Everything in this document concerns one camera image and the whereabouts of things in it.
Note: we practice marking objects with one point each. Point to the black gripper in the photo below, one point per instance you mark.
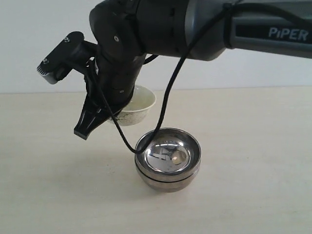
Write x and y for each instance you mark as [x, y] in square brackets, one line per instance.
[115, 79]

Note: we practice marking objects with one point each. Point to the hammered stainless steel bowl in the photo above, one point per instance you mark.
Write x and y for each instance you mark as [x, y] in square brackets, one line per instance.
[173, 155]

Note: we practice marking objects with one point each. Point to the white ceramic patterned bowl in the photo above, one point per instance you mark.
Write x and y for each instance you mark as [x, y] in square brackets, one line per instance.
[136, 110]

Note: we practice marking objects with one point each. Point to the smooth stainless steel bowl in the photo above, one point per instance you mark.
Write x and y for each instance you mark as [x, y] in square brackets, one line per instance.
[167, 187]

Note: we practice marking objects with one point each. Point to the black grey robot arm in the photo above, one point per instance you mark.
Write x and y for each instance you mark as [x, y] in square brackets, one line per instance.
[127, 31]

